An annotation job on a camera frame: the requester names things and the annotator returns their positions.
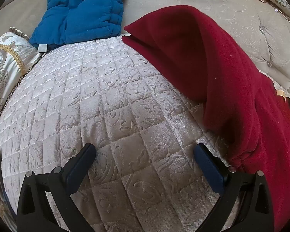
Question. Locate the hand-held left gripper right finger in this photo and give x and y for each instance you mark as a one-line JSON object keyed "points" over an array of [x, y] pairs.
{"points": [[209, 168]]}

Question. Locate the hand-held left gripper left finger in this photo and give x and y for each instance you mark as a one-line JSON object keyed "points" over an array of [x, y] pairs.
{"points": [[80, 169]]}

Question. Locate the red fleece garment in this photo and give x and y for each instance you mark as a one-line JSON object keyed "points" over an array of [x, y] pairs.
{"points": [[207, 65]]}

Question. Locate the beige quilted sofa cover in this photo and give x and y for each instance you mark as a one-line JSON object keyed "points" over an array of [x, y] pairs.
{"points": [[99, 96]]}

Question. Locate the ornate cushion with gold trim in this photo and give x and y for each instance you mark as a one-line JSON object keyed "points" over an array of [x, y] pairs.
{"points": [[4, 65]]}

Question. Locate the blue padded garment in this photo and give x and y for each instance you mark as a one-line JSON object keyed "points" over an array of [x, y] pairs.
{"points": [[82, 12]]}

